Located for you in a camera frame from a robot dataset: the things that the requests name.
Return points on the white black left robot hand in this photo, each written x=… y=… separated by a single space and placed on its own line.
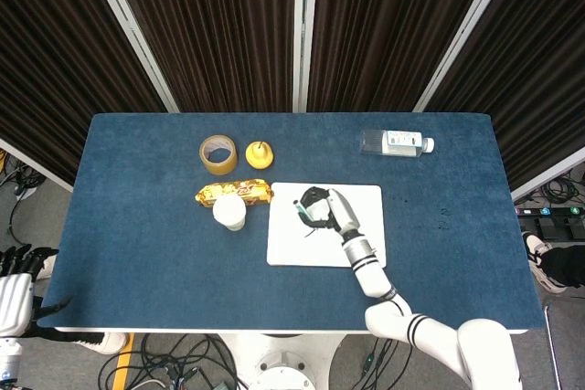
x=16 y=303

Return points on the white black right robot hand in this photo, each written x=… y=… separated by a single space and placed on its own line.
x=340 y=212

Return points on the teal and white pen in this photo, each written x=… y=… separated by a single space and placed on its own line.
x=299 y=209

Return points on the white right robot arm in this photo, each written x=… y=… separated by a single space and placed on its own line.
x=372 y=271

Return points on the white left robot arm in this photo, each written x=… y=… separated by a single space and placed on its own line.
x=9 y=358

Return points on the white rectangular board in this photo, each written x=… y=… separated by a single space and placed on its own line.
x=283 y=244

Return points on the clear plastic water bottle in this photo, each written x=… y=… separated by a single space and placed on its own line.
x=397 y=143

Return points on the yellow pear toy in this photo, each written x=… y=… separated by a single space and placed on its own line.
x=259 y=156

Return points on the white shoe with black sock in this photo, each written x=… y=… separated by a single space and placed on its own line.
x=114 y=343

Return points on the white plastic cup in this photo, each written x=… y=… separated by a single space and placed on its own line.
x=228 y=212

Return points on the golden snack packet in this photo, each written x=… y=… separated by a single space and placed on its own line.
x=228 y=190

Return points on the yellow floor tape strip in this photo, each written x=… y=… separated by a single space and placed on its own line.
x=123 y=362

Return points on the brown packing tape roll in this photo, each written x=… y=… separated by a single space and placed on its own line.
x=221 y=166

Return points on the blue felt table mat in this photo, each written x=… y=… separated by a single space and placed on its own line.
x=160 y=248

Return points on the dark pleated partition panel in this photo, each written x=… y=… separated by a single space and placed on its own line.
x=55 y=66
x=219 y=34
x=535 y=66
x=388 y=34

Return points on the black foot pedals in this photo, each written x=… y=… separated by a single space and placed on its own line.
x=560 y=227

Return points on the person leg in black trousers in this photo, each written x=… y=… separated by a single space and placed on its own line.
x=564 y=266

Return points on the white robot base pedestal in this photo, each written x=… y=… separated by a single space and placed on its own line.
x=283 y=362

